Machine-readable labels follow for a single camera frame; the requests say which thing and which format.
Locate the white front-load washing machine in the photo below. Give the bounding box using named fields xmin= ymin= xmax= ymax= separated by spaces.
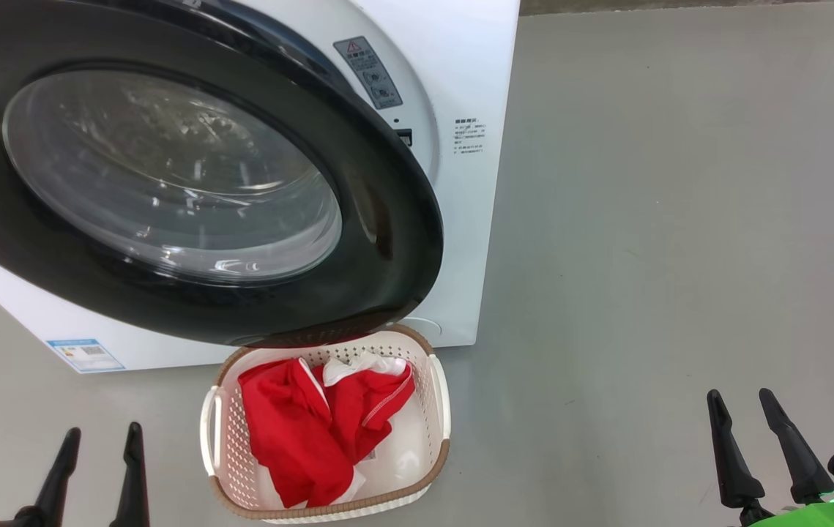
xmin=0 ymin=0 xmax=520 ymax=374

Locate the red and white garment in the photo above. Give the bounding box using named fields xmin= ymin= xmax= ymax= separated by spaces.
xmin=238 ymin=351 xmax=416 ymax=509

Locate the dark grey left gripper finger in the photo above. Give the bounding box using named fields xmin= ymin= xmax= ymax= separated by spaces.
xmin=109 ymin=422 xmax=150 ymax=527
xmin=0 ymin=427 xmax=82 ymax=527

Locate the black round glass washer door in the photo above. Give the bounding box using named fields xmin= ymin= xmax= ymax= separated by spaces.
xmin=0 ymin=0 xmax=444 ymax=348

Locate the cream laundry basket brown rim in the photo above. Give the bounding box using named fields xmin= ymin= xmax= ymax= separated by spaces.
xmin=200 ymin=324 xmax=453 ymax=524

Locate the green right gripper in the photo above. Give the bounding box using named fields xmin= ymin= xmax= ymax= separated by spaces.
xmin=707 ymin=388 xmax=834 ymax=527

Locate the blue energy label sticker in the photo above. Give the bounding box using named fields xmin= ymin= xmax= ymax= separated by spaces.
xmin=47 ymin=338 xmax=126 ymax=374

